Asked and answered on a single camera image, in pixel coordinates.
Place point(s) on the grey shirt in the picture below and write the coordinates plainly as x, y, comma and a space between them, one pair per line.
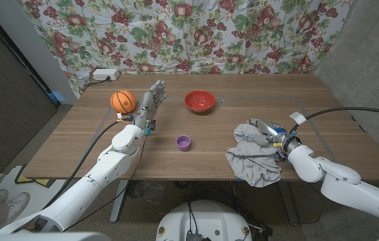
253, 164

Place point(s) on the dark brown door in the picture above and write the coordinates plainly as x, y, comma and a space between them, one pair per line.
8, 117

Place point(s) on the red bowl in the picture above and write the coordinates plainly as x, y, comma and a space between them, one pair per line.
199, 100

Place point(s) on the light grey table leg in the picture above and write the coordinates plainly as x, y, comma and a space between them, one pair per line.
118, 204

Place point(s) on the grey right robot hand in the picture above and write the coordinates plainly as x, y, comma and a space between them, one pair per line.
275, 130

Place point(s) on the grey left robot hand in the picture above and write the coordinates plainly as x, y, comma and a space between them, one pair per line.
151, 105

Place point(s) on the blue tape piece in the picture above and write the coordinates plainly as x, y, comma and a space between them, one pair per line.
56, 97

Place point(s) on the dark grey table leg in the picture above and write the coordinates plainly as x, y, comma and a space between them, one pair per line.
288, 204

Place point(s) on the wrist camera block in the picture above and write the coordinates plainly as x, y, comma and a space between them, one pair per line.
151, 127
281, 155

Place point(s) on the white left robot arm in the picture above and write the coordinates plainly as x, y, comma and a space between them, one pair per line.
92, 180

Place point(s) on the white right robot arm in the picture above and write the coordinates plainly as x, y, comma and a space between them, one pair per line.
343, 187

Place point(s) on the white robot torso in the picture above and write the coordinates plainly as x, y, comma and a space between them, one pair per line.
206, 221

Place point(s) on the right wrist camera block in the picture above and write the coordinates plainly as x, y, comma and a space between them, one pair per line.
281, 155

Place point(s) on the clear plastic bag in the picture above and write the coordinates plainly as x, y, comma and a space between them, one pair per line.
147, 192

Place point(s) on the white power strip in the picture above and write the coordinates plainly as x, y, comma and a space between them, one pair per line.
105, 74

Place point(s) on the white sneaker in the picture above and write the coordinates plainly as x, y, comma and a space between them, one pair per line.
18, 202
1, 195

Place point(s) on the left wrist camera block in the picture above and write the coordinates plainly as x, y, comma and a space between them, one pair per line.
151, 127

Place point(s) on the fruit print backdrop cloth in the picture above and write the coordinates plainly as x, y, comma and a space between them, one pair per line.
176, 33

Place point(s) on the orange mini basketball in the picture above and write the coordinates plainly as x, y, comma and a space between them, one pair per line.
122, 101

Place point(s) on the purple cup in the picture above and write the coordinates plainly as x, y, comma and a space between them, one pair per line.
183, 143

